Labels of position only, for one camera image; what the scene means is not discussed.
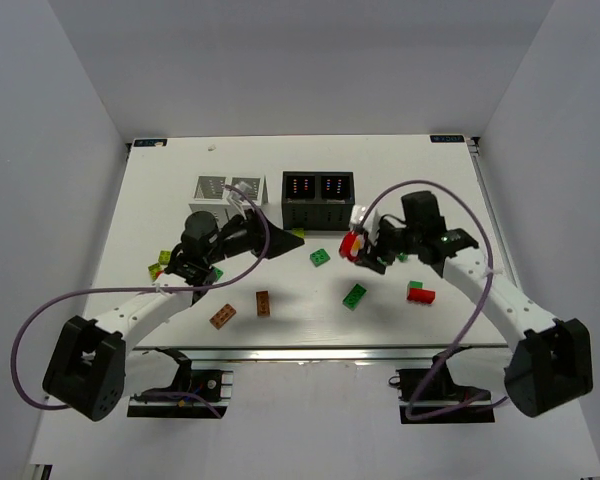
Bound red arch lego brick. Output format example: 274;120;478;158
339;231;366;263

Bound red and green lego stack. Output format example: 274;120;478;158
406;281;436;305

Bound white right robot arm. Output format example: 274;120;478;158
340;190;593;418

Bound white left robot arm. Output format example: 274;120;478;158
42;209;304;421

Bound lime lego brick left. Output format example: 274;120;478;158
158;250;173;266

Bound green square lego brick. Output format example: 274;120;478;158
309;248;330;267

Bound green long lego brick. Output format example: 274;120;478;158
342;284;367;311

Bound black two-compartment container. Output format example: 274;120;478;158
281;171;355;231

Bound white two-compartment container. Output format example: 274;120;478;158
189;175;268;227

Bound lime red lego stack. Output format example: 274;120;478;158
148;263;164;281

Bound brown lego brick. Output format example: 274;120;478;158
256;291;271;317

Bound orange lego brick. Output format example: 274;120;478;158
210;304;236;330

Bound blue label sticker right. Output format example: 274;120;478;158
429;134;465;143

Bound blue label sticker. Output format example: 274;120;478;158
429;134;465;143
133;138;167;148

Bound blue label sticker left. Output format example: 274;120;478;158
133;138;167;148

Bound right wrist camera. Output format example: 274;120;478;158
349;205;380;244

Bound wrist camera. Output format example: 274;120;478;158
349;205;380;244
225;181;252;212

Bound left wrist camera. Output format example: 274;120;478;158
225;181;252;212

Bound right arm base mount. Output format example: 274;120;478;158
387;349;495;425

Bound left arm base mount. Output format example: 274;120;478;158
124;349;234;419

